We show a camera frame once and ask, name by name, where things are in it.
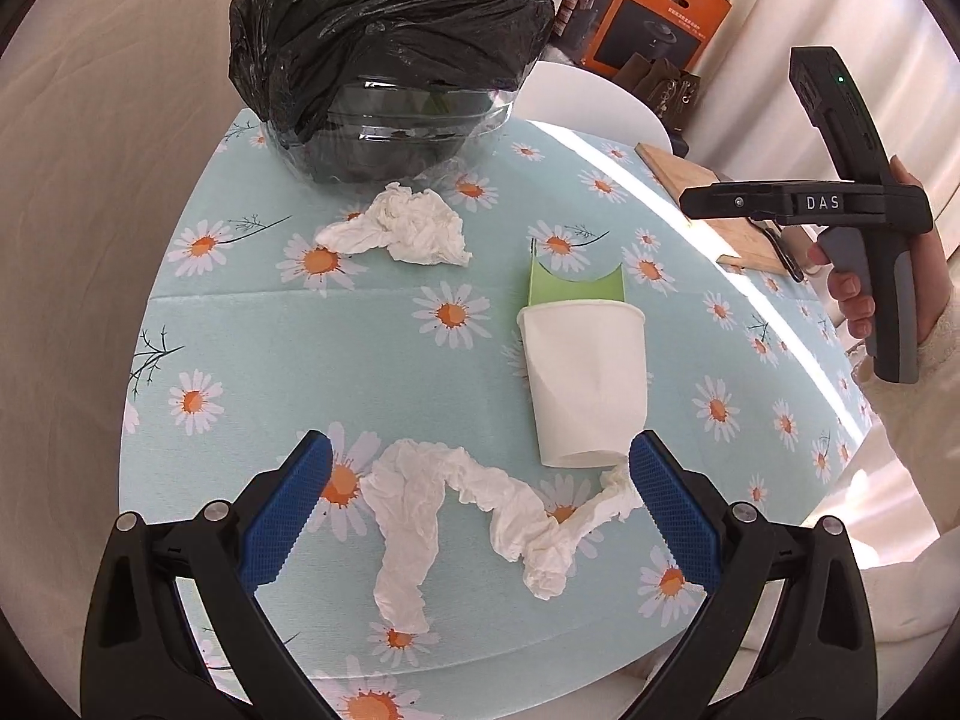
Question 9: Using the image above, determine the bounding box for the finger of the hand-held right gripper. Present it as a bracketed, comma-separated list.
[679, 182, 792, 224]

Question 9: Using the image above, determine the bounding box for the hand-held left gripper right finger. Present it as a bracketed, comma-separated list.
[628, 431, 878, 720]

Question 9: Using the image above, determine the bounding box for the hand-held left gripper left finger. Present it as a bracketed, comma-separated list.
[79, 429, 335, 720]

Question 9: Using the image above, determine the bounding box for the long white tissue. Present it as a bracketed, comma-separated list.
[360, 439, 646, 635]

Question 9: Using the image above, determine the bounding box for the white paper cup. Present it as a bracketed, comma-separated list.
[516, 300, 647, 468]

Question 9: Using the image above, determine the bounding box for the green paper piece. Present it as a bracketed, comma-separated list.
[529, 238, 626, 310]

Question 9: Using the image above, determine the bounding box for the small white tissue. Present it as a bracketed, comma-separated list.
[315, 182, 473, 268]

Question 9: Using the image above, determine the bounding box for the clear plastic bin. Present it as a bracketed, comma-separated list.
[259, 75, 520, 187]

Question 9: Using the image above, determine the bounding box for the bin with black bag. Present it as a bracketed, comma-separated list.
[227, 0, 556, 166]

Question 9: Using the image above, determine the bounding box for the person's right forearm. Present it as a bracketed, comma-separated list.
[847, 307, 960, 647]

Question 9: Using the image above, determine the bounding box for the person's right hand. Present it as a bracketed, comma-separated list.
[808, 156, 952, 347]

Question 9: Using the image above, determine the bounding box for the wooden cutting board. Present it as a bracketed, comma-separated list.
[636, 141, 815, 275]

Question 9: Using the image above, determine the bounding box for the cleaver knife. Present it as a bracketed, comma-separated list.
[748, 214, 807, 283]

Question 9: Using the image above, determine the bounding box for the brown handbag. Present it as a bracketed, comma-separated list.
[621, 52, 707, 130]

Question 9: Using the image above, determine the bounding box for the daisy print blue tablecloth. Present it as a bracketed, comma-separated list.
[120, 109, 882, 720]

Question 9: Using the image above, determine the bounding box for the white chair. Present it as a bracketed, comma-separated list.
[517, 60, 672, 160]

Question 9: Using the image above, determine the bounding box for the beige curtain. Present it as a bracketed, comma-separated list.
[712, 0, 960, 188]
[0, 0, 278, 646]

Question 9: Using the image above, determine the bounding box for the orange cardboard box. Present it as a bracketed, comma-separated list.
[555, 0, 733, 85]

